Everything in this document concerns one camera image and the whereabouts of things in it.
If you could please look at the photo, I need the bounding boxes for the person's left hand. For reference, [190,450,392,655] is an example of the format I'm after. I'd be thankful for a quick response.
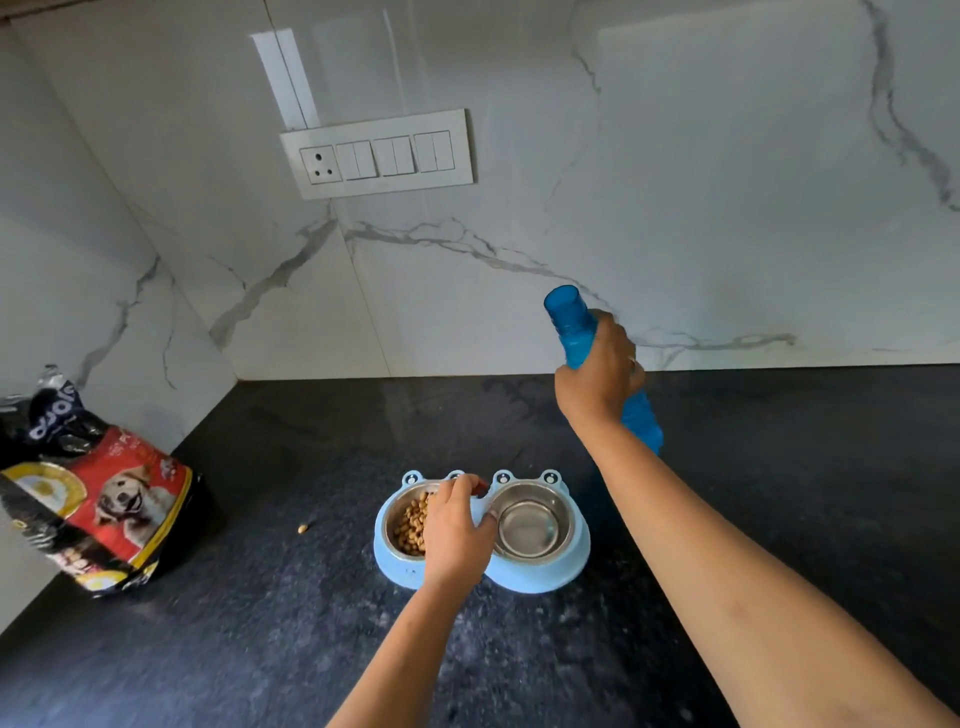
[423,474,501,594]

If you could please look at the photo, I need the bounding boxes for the person's right hand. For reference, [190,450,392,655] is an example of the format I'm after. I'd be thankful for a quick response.
[554,309,647,430]

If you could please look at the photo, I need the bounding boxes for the blue plastic water bottle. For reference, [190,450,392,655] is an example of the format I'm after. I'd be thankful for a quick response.
[543,284,666,457]

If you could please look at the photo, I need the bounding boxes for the light blue double bowl stand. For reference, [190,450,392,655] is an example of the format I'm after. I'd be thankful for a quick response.
[372,469,592,596]

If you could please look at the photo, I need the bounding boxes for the person's left forearm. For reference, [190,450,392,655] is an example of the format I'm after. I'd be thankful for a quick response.
[326,576,483,728]

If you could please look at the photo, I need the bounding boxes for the person's right forearm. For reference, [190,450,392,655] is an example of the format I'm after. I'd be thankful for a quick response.
[566,408,960,728]

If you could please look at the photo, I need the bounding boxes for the empty steel bowl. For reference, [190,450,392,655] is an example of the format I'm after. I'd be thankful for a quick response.
[486,480,578,566]

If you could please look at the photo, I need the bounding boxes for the pile of brown kibble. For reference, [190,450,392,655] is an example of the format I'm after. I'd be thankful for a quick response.
[393,490,434,558]

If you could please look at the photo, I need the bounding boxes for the steel bowl with kibble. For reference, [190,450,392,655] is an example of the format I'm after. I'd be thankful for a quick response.
[381,481,445,563]

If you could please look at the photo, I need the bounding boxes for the red and black dog food bag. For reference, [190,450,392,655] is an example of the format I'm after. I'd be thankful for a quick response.
[0,364,205,600]

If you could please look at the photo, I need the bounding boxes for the white wall switch panel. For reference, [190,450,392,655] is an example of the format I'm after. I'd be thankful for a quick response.
[279,108,476,202]

